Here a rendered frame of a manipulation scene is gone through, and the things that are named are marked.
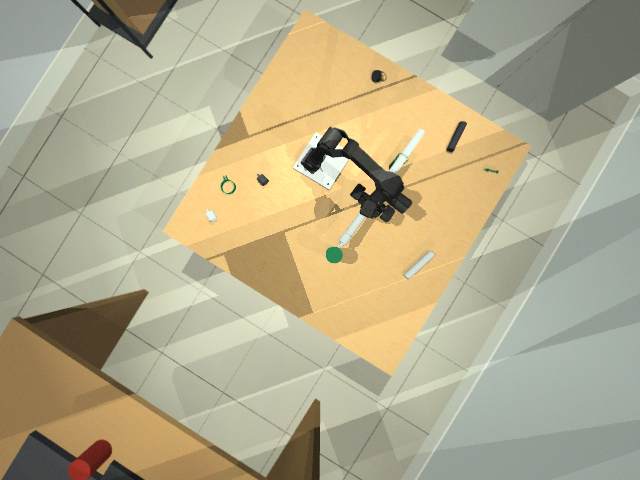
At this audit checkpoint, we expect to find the dark green post with cap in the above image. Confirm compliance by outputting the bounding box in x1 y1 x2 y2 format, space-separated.
326 246 343 264

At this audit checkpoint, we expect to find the black cylinder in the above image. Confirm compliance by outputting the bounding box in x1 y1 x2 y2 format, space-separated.
446 121 467 152

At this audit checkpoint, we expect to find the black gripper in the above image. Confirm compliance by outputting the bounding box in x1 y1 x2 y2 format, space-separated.
350 183 395 222

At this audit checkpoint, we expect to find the grey metal cup with side tab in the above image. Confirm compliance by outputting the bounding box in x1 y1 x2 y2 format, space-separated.
337 232 352 249

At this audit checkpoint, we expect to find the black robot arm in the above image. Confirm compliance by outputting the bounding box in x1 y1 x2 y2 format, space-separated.
300 126 413 219

